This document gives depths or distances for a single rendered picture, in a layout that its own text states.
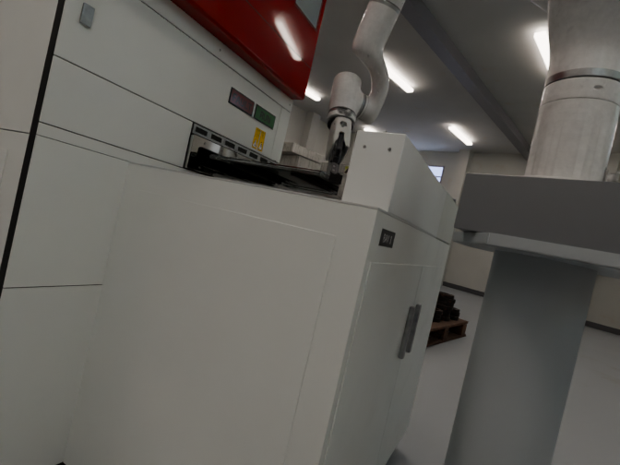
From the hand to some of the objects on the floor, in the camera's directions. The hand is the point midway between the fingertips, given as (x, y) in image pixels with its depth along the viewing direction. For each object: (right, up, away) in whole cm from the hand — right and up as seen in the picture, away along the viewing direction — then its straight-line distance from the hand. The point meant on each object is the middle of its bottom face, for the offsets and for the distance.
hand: (332, 172), depth 103 cm
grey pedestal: (+26, -102, -42) cm, 113 cm away
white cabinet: (-18, -91, +14) cm, 94 cm away
